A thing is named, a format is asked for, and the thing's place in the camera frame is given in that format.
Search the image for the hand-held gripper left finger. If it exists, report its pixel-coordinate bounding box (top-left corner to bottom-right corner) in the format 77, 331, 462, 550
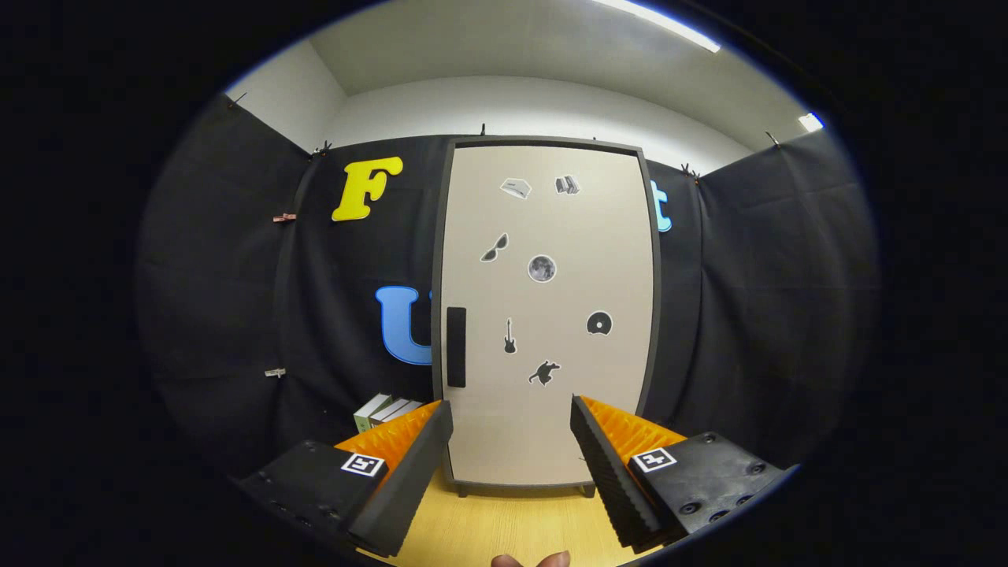
236, 400, 454, 561

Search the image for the dark grey cabinet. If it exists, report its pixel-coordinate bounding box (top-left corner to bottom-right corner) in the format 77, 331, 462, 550
431, 135, 664, 498

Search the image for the green book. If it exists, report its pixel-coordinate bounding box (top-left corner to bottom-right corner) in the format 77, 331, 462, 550
353, 393, 392, 434

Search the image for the black backdrop cloth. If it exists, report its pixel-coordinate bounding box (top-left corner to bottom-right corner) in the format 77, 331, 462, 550
134, 93, 881, 481

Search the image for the black door handle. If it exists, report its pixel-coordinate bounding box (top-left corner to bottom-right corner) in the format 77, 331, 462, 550
446, 307, 468, 389

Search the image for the beige cabinet door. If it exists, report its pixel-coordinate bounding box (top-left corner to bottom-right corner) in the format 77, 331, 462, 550
439, 145, 656, 486

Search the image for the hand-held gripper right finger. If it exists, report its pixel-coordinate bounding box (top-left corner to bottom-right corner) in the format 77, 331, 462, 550
569, 395, 798, 556

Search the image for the ceiling light strip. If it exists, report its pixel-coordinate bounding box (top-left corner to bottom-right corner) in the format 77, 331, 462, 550
591, 0, 722, 54

